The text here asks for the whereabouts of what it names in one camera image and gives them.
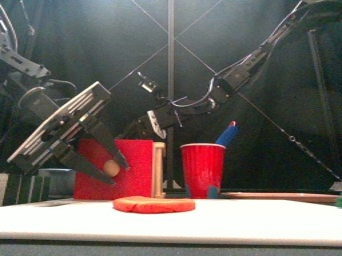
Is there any green striped block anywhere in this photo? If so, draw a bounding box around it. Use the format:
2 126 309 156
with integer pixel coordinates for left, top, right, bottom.
0 172 54 207

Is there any flat orange dough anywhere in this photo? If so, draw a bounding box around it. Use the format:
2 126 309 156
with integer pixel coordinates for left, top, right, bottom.
111 195 197 215

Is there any red plastic cup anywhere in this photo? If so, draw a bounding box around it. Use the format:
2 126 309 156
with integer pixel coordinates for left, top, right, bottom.
179 142 228 200

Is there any white cutting board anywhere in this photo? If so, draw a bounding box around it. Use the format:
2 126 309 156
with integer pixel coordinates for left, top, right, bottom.
0 198 342 248

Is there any plain diagonal wire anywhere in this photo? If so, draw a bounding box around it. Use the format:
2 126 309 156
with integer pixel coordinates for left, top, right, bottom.
107 0 225 92

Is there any slanted black frame pole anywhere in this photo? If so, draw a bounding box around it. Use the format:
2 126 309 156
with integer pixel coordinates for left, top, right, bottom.
306 29 341 189

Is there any grey arm cable loop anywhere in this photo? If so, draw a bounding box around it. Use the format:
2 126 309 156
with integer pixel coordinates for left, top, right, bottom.
170 75 221 109

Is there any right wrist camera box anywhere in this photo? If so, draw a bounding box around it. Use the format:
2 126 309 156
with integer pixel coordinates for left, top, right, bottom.
137 71 163 95

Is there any wooden tray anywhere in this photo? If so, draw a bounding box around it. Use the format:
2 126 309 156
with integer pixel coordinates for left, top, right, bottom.
220 191 342 205

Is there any vertical black frame pole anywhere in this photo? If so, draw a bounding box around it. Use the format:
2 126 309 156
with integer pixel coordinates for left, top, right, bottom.
166 0 177 192

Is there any diagonal wire with turnbuckle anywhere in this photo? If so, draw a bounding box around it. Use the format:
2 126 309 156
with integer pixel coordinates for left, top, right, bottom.
130 0 342 183

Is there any blue handled tool red tip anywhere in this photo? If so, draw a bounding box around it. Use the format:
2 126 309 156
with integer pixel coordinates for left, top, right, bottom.
216 120 241 148

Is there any red drawer with wooden knob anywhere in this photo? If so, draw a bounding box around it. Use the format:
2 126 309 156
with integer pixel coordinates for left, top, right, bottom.
73 138 155 201

